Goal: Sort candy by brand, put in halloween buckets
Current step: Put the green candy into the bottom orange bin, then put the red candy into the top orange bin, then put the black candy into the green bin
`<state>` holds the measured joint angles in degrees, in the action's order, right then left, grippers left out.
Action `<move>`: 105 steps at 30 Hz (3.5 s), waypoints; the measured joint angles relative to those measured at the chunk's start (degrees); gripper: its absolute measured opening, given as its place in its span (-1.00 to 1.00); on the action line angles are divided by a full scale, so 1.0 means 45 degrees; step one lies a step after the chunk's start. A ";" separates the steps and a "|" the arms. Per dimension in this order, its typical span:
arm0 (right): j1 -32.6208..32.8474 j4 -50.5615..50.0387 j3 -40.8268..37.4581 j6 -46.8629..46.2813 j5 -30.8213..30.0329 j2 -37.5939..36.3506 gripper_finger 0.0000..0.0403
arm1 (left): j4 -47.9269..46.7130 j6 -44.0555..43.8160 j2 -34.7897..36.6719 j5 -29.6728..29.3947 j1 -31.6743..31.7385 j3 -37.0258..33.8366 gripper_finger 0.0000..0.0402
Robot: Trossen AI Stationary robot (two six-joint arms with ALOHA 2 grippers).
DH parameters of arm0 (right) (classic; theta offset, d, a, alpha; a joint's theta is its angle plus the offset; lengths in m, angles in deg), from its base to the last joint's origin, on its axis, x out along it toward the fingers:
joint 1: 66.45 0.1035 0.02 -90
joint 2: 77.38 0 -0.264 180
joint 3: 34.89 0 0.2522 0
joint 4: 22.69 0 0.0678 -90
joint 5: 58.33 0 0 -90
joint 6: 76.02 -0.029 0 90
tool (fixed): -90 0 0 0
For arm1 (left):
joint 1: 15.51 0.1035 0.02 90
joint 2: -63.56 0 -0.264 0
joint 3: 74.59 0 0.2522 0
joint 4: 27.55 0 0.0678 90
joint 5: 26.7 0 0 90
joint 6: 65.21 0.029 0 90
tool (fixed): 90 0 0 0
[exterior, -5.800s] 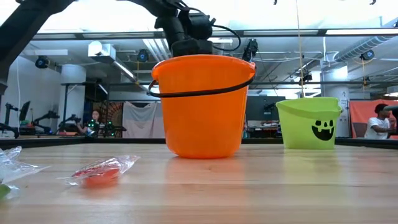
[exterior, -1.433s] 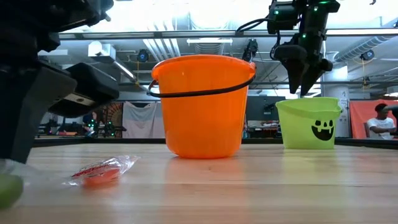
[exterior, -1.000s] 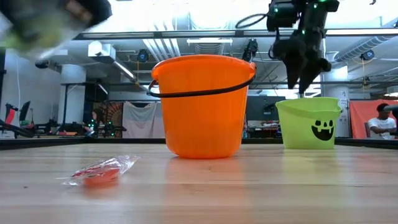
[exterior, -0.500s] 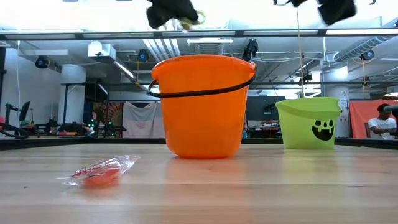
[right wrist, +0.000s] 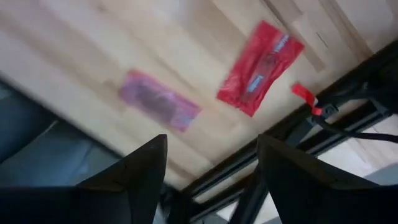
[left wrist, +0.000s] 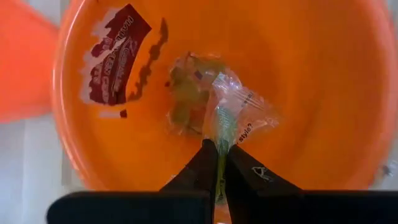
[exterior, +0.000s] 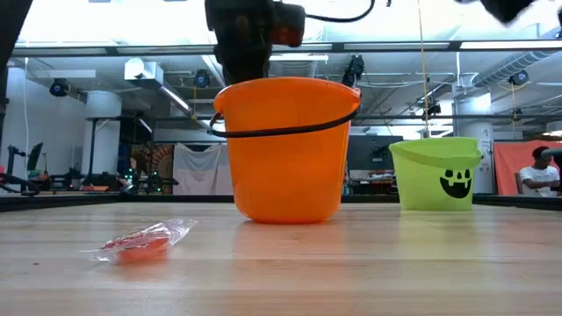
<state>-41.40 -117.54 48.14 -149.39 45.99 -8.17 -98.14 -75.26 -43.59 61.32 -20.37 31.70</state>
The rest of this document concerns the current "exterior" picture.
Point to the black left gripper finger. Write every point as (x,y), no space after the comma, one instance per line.
(257,68)
(236,70)

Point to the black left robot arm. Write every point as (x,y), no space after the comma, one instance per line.
(11,22)

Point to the black background robot arm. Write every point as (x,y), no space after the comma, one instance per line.
(19,184)

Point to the orange candy in clear wrapper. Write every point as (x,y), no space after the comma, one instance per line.
(140,246)

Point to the black hanging device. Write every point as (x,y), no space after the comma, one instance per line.
(354,68)
(432,109)

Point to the white hanging cloth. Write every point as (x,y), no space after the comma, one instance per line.
(202,171)

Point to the white round pillar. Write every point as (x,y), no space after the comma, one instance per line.
(102,131)
(478,127)

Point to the spider web decoration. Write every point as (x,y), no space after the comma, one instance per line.
(160,169)

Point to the orange hanging cloth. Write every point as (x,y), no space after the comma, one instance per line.
(509,162)

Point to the person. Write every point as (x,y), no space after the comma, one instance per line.
(539,175)

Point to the green plastic bucket ghost face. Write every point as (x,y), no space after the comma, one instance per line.
(428,184)

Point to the small black monitor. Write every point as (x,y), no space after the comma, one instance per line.
(34,156)

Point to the black round hanging camera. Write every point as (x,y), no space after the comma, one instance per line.
(59,88)
(519,77)
(201,78)

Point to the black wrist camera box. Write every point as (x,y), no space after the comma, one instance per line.
(288,24)

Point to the silver ribbed ventilation duct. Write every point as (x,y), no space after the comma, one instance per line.
(509,68)

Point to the white ceiling duct box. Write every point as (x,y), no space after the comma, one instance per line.
(142,70)

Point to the grey horizontal frame bar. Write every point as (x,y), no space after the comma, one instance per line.
(395,46)

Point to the black table edge rail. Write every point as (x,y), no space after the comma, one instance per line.
(88,199)

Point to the black vertical frame post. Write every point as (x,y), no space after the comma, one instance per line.
(2,105)

